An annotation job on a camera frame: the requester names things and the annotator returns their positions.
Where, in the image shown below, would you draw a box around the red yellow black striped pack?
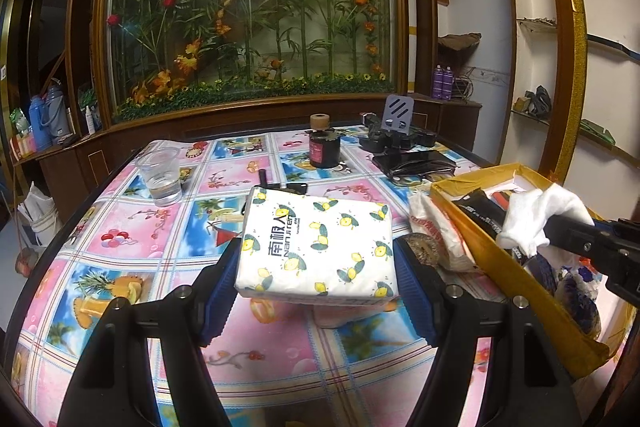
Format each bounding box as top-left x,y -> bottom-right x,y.
487,189 -> 531,208

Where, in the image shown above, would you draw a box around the printed tablecloth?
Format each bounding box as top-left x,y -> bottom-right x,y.
10,124 -> 501,427

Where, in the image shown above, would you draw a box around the gold wooden arch frame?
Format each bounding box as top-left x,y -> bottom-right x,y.
530,0 -> 591,180

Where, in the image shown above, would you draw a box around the white yellow rolled poster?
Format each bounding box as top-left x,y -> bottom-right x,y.
407,0 -> 418,95

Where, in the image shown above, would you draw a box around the dark grey strap bundle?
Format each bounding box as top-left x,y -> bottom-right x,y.
517,84 -> 551,115

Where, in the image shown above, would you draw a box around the dark jar with cork lid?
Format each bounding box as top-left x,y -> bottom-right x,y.
308,113 -> 342,169

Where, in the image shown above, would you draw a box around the brown wooden cabinet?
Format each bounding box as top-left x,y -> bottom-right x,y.
405,93 -> 483,152

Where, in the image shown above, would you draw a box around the dark framed eyeglasses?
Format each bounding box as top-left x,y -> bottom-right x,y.
390,159 -> 458,185

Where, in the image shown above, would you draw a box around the yellow cardboard box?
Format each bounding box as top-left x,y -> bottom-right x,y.
430,163 -> 611,380

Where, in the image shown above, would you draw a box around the brown knitted glove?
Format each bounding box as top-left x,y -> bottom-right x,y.
404,232 -> 443,268

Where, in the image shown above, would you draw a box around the black pouch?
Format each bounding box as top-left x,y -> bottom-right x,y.
406,128 -> 438,148

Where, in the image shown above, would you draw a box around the pink tissue pack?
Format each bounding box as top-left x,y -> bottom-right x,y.
312,297 -> 401,330

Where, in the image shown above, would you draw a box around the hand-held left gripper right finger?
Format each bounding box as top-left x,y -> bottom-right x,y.
392,237 -> 583,427

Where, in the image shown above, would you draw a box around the red white wet wipe packet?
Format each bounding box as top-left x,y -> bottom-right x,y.
409,192 -> 481,273

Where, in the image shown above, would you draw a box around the blue white tissue pack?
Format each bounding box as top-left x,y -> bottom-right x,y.
530,252 -> 603,338

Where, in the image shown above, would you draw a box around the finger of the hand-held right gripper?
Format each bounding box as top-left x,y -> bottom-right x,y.
594,217 -> 640,241
542,217 -> 609,269

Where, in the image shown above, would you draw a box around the black cylindrical motor part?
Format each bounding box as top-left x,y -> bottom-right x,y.
257,167 -> 308,198

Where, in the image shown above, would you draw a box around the green plastic piece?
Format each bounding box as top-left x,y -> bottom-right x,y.
580,119 -> 616,142

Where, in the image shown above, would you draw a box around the lemon print tissue pack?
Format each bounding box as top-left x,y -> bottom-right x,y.
234,187 -> 401,300

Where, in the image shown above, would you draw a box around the artificial flower glass display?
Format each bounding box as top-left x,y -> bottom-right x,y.
92,0 -> 408,125

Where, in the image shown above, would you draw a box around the clear plastic cup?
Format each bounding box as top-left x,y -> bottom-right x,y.
135,147 -> 183,208

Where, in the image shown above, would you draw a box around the white plastic sack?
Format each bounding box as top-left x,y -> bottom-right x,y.
17,182 -> 63,248

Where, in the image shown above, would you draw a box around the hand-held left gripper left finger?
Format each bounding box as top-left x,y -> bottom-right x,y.
60,237 -> 241,427

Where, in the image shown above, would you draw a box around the white cloth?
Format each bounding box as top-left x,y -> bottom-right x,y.
495,184 -> 596,255

